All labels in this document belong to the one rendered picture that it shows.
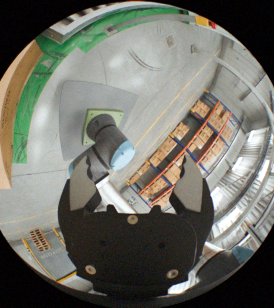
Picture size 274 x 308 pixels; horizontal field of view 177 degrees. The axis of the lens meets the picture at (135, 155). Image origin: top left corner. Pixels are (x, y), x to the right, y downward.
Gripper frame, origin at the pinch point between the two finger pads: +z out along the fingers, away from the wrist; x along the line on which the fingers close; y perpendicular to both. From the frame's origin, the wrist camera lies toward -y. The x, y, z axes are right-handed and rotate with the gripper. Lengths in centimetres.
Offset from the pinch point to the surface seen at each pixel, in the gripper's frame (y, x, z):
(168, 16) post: -77, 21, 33
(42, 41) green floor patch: -98, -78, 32
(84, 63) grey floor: -66, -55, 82
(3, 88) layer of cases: -40, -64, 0
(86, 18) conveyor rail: -64, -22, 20
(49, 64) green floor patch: -70, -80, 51
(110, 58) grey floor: -74, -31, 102
